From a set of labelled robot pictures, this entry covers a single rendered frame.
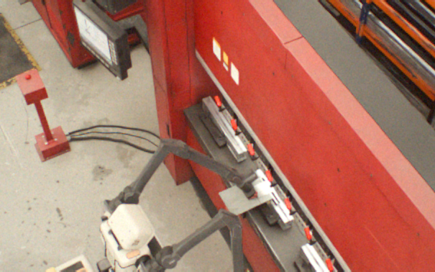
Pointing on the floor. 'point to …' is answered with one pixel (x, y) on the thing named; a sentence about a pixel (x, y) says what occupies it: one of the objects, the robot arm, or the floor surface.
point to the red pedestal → (31, 91)
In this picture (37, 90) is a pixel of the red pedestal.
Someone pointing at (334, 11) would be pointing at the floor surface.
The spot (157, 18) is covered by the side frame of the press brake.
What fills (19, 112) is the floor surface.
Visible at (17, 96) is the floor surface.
